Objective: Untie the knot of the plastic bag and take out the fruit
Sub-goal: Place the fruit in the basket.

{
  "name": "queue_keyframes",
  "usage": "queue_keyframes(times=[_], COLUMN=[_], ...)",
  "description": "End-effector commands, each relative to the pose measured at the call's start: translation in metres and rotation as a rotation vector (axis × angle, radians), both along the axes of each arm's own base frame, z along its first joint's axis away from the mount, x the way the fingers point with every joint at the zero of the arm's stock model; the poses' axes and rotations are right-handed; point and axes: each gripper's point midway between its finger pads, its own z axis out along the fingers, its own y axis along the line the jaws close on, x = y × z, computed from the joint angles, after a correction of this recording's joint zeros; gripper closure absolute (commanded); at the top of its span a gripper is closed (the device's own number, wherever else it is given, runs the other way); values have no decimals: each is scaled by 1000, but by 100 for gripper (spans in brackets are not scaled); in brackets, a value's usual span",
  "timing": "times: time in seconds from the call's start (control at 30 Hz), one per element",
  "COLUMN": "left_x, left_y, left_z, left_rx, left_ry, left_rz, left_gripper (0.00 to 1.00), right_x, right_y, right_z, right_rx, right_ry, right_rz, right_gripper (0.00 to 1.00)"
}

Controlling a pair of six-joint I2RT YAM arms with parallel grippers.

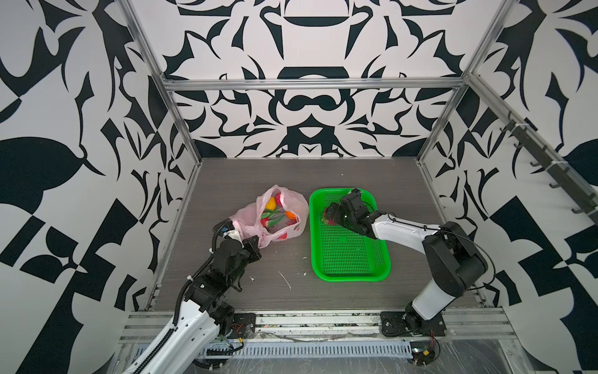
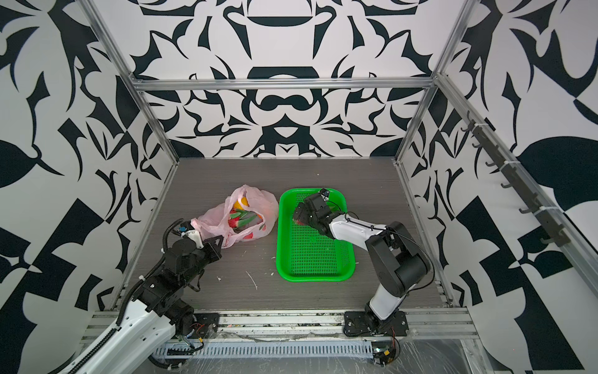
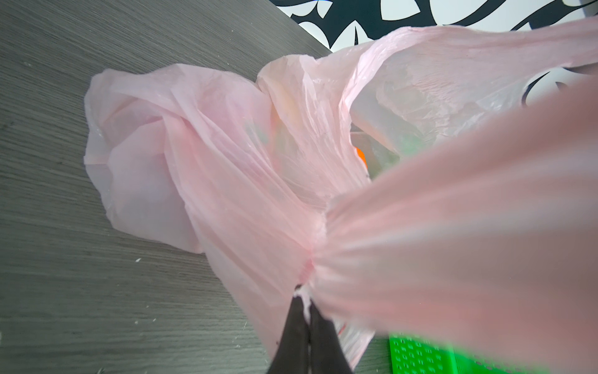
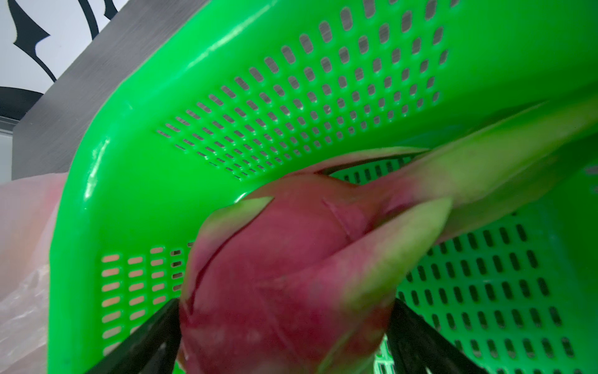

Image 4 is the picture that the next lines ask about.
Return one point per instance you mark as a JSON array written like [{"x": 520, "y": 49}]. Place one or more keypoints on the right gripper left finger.
[{"x": 152, "y": 348}]

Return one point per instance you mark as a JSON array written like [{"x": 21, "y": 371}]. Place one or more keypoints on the pink dragon fruit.
[{"x": 300, "y": 276}]

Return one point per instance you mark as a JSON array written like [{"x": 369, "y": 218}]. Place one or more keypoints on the green plastic basket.
[{"x": 248, "y": 91}]

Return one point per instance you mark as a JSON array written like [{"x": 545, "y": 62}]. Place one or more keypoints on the pink plastic bag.
[{"x": 28, "y": 215}]

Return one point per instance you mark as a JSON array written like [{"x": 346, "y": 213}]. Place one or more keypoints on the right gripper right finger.
[{"x": 417, "y": 347}]

